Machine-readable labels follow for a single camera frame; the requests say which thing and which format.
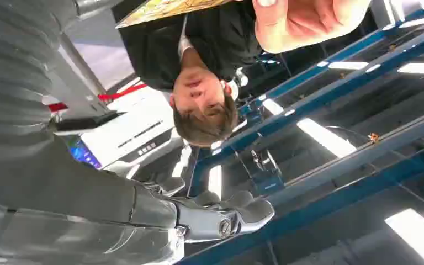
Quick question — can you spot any long ceiling light panel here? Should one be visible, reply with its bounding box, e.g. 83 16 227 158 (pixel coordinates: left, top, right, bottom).
296 118 358 159
261 98 284 116
327 61 369 71
397 62 424 75
384 208 424 265

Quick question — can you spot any grey overhead rail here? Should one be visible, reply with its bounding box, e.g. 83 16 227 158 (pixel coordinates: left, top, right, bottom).
266 106 424 208

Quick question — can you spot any white machine with blue screen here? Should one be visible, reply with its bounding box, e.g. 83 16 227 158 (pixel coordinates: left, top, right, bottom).
63 86 200 181

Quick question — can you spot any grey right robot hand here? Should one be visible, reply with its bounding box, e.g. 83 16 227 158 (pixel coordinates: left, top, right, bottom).
0 133 275 265

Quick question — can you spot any red barrier strip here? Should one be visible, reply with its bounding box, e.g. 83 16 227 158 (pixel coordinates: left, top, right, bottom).
48 83 149 113

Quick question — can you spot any blue overhead beam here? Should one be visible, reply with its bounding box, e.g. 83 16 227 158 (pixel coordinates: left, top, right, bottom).
197 26 424 166
177 140 424 265
239 3 424 115

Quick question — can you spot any ribbed grey right arm sleeve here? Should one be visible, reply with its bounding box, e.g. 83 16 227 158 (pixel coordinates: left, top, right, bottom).
0 0 77 165

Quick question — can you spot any person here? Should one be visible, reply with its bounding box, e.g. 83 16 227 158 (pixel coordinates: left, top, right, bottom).
118 0 264 148

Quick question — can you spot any person's hand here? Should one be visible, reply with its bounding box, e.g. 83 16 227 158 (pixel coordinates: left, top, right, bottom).
252 0 372 55

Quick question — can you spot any blue hoist box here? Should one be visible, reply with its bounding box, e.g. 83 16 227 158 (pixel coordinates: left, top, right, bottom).
234 146 287 197

